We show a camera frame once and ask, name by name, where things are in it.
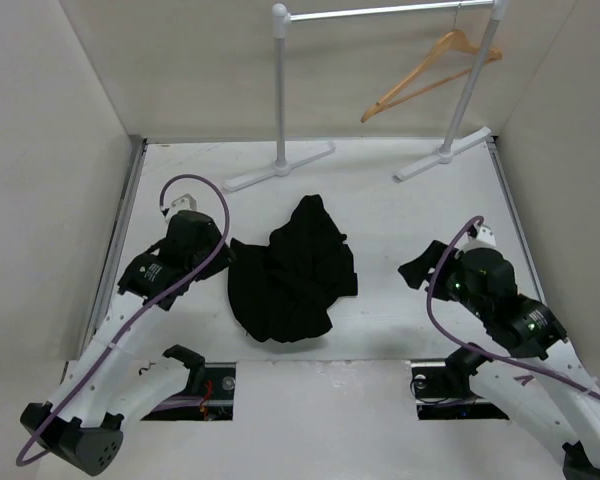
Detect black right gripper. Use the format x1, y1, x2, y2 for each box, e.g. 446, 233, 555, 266
398, 239, 491, 320

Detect black trousers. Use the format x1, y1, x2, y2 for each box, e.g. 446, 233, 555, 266
228, 195, 358, 343

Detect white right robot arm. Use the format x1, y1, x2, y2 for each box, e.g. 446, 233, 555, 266
398, 238, 600, 479

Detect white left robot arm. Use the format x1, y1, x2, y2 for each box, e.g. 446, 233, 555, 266
20, 210, 233, 477

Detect wooden clothes hanger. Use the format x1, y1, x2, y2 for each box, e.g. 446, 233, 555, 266
360, 27, 481, 124

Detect white clothes rack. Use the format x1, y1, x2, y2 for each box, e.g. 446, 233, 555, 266
224, 0, 508, 192

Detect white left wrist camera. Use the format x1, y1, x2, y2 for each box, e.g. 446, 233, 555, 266
161, 194, 197, 219

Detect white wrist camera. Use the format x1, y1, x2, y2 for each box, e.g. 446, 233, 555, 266
464, 225, 497, 251
161, 194, 197, 219

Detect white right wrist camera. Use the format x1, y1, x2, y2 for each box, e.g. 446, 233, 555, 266
464, 225, 497, 251

